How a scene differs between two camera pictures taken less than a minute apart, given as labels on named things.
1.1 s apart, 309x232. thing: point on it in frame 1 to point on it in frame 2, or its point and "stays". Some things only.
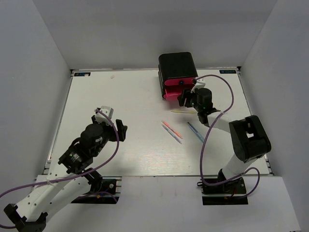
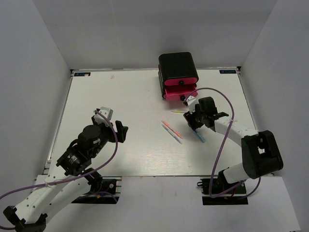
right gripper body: (192, 98) to (196, 119)
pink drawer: (179, 81) stays
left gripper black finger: (121, 130) stays
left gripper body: (110, 131) stays
